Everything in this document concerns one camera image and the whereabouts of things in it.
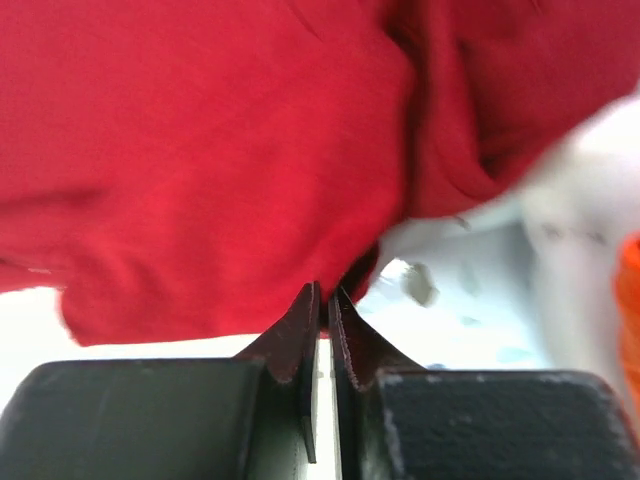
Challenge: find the dark red t shirt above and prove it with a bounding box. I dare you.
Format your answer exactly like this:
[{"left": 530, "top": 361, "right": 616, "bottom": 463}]
[{"left": 1, "top": 1, "right": 639, "bottom": 346}]

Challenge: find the orange folded t shirt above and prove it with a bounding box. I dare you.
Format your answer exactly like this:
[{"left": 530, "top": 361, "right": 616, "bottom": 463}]
[{"left": 613, "top": 233, "right": 640, "bottom": 413}]

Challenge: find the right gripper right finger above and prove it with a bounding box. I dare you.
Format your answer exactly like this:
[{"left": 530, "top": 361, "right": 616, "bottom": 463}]
[{"left": 328, "top": 290, "right": 639, "bottom": 480}]

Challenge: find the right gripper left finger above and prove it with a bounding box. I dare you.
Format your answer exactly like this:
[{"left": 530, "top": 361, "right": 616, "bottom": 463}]
[{"left": 1, "top": 284, "right": 320, "bottom": 480}]

